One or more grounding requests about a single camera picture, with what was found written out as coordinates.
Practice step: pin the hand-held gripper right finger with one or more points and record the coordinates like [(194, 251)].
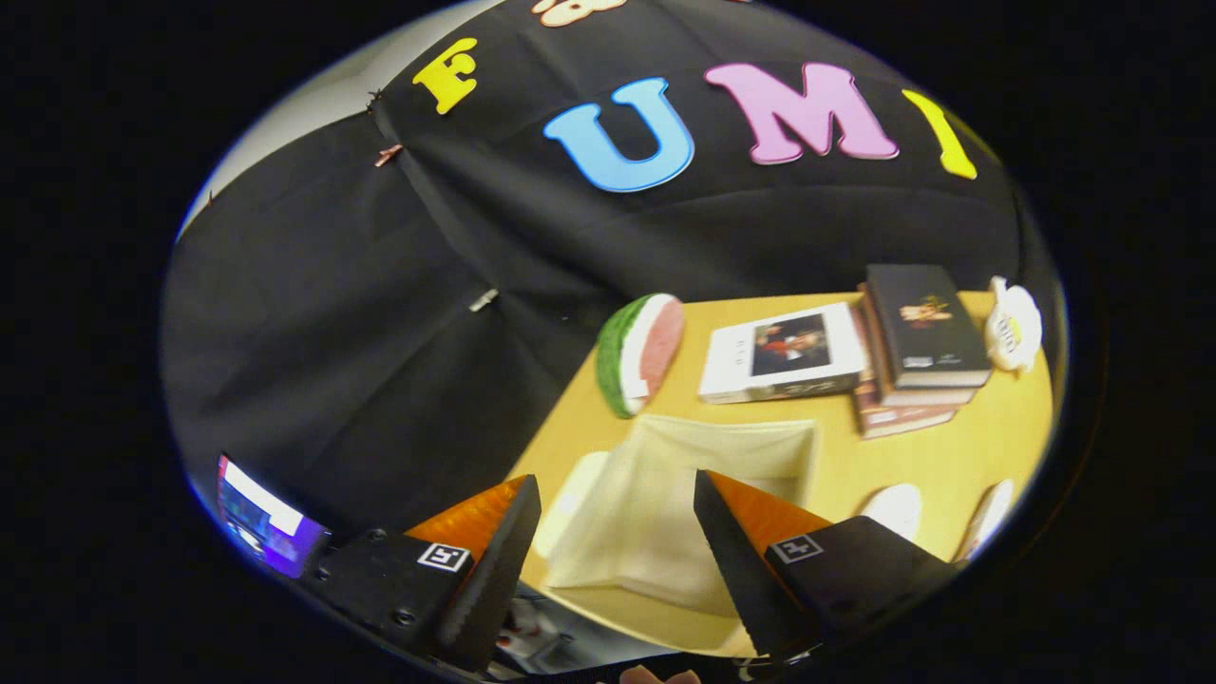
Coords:
[(741, 570)]

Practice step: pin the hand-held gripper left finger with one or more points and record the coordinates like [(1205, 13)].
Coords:
[(484, 589)]

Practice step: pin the beige fabric storage box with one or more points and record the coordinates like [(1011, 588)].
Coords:
[(646, 513)]

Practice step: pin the white canvas shoe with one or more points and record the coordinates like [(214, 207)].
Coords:
[(988, 518), (893, 513)]

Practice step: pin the white book with portrait cover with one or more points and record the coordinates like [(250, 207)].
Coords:
[(731, 366)]

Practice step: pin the reddish brown book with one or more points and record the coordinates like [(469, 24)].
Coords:
[(902, 423)]

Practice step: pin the lit screen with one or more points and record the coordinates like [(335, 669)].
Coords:
[(266, 518)]

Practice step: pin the watermelon slice toy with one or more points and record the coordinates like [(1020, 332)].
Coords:
[(646, 351)]

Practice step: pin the brown book with white pages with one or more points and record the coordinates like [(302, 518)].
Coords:
[(926, 397)]

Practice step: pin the silver clip on cloth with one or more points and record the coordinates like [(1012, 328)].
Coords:
[(484, 300)]

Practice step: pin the black hardcover book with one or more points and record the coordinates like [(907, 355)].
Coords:
[(921, 332)]

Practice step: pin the white plush toy with goggles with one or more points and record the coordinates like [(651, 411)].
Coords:
[(1012, 328)]

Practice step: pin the red clip on cloth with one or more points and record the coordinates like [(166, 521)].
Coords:
[(389, 155)]

